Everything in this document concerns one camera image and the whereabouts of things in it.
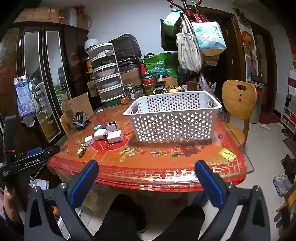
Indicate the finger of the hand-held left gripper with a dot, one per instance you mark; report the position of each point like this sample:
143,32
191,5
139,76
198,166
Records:
34,152
52,150

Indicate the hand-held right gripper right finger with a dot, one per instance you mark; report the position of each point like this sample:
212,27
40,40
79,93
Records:
210,185

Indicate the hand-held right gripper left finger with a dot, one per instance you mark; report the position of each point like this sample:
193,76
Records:
84,183

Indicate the yellow toy car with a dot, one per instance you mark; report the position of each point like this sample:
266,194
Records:
81,150

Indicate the small white charger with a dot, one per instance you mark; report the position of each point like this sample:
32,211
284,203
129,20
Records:
88,141

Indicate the large white charger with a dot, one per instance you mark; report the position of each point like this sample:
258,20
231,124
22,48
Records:
100,134
115,136

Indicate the small teal box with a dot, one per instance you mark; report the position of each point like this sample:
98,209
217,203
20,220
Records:
98,127

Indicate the white perforated plastic basket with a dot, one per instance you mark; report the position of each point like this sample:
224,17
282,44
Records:
173,122

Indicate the person's left hand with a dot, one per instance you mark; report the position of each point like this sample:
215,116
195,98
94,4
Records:
10,204

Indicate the yellow card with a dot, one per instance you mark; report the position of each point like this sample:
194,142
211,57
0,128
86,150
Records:
227,154

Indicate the black phone stand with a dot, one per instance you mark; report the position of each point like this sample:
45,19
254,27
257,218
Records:
79,119

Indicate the blue and white plastic bag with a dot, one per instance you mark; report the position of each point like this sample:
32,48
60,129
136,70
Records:
24,99

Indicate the open cardboard box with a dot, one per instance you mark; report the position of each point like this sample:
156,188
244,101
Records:
78,105

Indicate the person's legs in black pants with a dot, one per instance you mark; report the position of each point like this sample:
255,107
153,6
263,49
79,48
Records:
124,217

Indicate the red printed tablecloth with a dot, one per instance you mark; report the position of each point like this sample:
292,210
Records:
161,162

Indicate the grey slippers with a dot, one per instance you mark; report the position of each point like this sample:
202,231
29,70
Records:
281,184

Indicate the green plastic basket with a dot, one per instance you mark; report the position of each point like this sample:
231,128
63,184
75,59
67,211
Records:
113,102

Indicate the white slipper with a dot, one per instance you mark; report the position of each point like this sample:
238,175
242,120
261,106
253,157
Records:
265,126

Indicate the dark shoes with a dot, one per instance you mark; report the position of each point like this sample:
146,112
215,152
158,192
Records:
290,165

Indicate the orange jar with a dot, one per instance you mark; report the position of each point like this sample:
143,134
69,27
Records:
124,99

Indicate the red doormat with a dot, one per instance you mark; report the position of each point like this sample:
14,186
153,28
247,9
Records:
269,118

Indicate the dark wooden cabinet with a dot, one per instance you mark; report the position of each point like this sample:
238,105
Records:
13,58

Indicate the wooden chair with holed back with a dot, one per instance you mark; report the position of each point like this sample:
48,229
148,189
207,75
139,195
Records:
239,99

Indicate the dark patterned rug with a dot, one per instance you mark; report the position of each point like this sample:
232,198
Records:
291,143

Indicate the white stacked drawer unit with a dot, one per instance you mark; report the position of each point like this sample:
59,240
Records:
107,76

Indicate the brown mug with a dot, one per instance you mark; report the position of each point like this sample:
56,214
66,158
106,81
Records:
192,86

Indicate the empty glass jar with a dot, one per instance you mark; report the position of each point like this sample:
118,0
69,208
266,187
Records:
138,92

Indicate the white shoe shelf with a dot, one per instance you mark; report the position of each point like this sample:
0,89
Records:
289,115

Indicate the cardboard box with red logo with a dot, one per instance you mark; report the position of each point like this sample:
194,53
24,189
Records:
131,77

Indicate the glass jar of olives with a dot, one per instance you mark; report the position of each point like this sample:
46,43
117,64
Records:
149,85

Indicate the black bag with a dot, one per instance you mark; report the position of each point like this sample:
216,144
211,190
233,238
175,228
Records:
126,47

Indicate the green shopping bag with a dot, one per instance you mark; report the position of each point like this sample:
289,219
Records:
163,66

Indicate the cardboard box on cabinet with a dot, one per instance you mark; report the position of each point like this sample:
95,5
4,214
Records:
38,15

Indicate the canvas tote bag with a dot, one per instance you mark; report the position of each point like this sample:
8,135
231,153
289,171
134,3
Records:
189,51

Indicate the blue printed paper bag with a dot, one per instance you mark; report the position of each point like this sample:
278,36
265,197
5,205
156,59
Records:
209,38

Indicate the green paper bag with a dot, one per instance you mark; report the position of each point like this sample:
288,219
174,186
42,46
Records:
171,23

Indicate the wooden coat rack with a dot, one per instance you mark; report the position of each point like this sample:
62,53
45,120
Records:
186,9

